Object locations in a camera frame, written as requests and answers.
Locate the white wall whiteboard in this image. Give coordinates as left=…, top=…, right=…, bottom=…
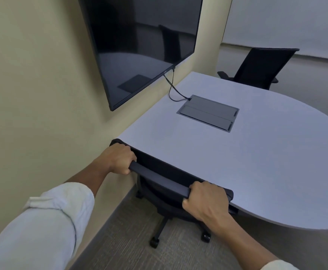
left=221, top=0, right=328, bottom=62

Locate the grey table power hatch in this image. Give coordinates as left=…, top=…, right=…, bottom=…
left=176, top=94, right=240, bottom=133

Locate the person's right hand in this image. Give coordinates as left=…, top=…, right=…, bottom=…
left=182, top=181, right=235, bottom=231

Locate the white shirt sleeve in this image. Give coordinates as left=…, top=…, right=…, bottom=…
left=0, top=183, right=96, bottom=270
left=261, top=259, right=301, bottom=270

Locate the person's left forearm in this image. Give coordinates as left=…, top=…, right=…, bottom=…
left=64, top=160, right=113, bottom=198

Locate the black wall-mounted monitor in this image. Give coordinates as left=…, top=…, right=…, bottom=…
left=77, top=0, right=204, bottom=112

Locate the black office chair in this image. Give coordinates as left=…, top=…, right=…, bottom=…
left=109, top=138, right=239, bottom=249
left=217, top=48, right=300, bottom=91

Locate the person's left hand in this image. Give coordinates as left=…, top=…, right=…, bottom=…
left=103, top=143, right=138, bottom=176

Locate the person's right forearm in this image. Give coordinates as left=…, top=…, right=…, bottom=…
left=209, top=214, right=283, bottom=270

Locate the black monitor cable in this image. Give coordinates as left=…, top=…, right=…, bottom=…
left=163, top=67, right=193, bottom=102

